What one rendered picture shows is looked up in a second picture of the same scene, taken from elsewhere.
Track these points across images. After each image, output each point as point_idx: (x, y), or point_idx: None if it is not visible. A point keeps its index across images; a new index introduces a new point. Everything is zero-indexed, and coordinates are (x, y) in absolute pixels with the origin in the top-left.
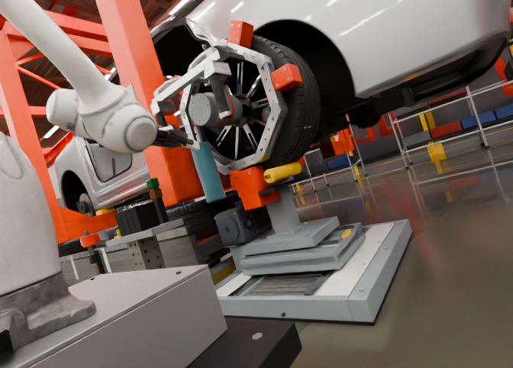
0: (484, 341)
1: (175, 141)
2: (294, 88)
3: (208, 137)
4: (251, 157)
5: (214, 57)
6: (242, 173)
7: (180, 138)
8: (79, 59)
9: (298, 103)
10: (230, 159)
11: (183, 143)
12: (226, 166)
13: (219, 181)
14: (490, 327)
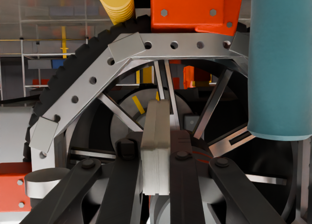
0: None
1: (125, 207)
2: (27, 159)
3: (287, 145)
4: (147, 50)
5: None
6: (187, 17)
7: (53, 209)
8: None
9: (29, 128)
10: (242, 73)
11: (132, 157)
12: (236, 51)
13: (251, 6)
14: None
